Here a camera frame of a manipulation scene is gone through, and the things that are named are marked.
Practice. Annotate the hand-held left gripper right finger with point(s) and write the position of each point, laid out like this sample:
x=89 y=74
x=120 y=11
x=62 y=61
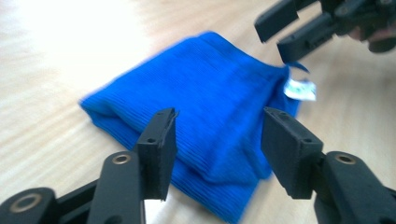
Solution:
x=289 y=155

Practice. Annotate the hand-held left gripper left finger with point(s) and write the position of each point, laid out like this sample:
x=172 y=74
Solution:
x=155 y=161

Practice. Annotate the blue cloth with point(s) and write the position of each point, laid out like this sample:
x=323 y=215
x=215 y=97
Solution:
x=211 y=102

